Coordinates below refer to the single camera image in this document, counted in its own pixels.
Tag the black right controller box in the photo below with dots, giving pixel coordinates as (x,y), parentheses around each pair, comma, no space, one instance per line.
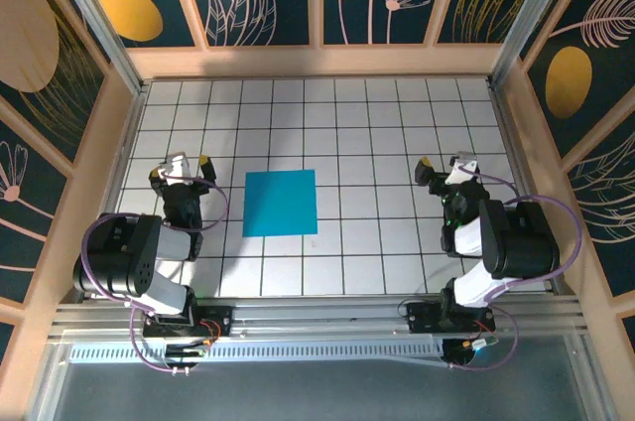
(459,351)

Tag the black left controller box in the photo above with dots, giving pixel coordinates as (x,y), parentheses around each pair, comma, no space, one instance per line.
(186,354)

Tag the aluminium frame rail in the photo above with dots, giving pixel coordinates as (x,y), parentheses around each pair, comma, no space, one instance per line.
(317,317)

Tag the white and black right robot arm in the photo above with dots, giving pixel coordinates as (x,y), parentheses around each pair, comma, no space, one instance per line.
(521,242)

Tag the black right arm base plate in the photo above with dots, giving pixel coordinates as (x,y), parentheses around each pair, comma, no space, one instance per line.
(421,317)

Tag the black controller box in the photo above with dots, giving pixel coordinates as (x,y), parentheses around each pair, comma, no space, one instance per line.
(459,351)
(186,354)

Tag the blue paper sheet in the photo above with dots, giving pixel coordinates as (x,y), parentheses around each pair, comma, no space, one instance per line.
(280,202)

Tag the aluminium corner post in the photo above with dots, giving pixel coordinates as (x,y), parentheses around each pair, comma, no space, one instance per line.
(534,9)
(98,19)

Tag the aluminium table side rail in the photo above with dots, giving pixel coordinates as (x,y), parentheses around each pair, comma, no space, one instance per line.
(512,143)
(127,143)

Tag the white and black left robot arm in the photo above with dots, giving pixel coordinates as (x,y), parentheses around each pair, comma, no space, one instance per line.
(119,252)

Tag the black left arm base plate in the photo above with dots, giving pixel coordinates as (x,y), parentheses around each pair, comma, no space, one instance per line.
(223,314)

